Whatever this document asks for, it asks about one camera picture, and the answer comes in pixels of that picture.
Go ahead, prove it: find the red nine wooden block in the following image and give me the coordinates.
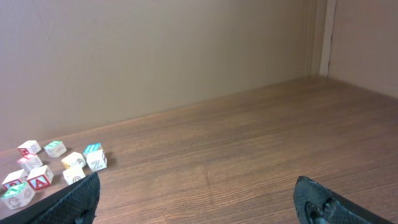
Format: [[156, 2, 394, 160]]
[[2, 169, 29, 190]]

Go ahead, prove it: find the white fish wooden block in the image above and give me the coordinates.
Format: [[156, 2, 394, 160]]
[[86, 149, 108, 172]]

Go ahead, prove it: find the green Z wooden block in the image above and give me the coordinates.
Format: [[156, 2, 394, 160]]
[[1, 182, 35, 210]]

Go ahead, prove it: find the red letter block top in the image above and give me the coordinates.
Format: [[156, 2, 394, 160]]
[[17, 140, 42, 156]]

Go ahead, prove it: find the yellow K wooden block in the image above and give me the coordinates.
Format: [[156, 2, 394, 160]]
[[62, 152, 86, 169]]

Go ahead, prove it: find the green edged white block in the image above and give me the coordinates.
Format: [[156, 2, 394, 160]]
[[63, 166, 86, 185]]

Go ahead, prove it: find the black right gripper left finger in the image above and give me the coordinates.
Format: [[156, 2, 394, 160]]
[[1, 172, 100, 224]]

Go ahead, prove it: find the red A wooden block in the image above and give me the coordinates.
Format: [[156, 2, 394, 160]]
[[27, 166, 54, 190]]

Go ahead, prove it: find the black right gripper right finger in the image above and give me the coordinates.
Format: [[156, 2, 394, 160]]
[[293, 176, 392, 224]]

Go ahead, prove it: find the blue H wooden block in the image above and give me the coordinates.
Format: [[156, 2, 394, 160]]
[[83, 142, 103, 159]]

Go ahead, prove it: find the green N letter block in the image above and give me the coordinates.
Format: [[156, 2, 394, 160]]
[[44, 140, 67, 157]]

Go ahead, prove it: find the red I letter block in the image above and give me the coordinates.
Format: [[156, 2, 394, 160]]
[[17, 154, 43, 173]]

